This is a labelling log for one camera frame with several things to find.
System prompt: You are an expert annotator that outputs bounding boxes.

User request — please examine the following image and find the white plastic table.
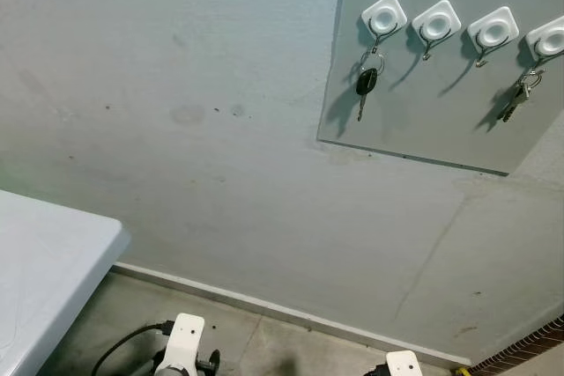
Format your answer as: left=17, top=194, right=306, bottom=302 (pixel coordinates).
left=0, top=189, right=132, bottom=376

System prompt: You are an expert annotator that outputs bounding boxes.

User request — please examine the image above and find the silver key bunch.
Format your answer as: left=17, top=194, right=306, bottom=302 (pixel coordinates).
left=496, top=68, right=545, bottom=124

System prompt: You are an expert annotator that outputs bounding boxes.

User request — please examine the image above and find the black car key on ring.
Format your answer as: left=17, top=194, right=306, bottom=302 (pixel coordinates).
left=355, top=50, right=386, bottom=122

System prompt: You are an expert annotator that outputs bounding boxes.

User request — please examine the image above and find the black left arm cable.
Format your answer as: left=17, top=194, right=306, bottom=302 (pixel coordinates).
left=91, top=321, right=174, bottom=376

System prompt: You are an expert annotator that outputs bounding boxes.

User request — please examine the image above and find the white square wall hook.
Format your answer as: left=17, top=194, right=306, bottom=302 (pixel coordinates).
left=360, top=0, right=409, bottom=54
left=412, top=0, right=463, bottom=62
left=467, top=6, right=521, bottom=69
left=525, top=15, right=564, bottom=67

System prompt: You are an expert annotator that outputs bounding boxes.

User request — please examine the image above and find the grey skirting board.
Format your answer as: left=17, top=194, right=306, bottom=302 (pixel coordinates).
left=112, top=261, right=474, bottom=368

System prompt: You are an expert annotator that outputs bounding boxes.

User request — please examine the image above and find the grey wall board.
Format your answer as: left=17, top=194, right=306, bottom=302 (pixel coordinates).
left=317, top=0, right=564, bottom=175

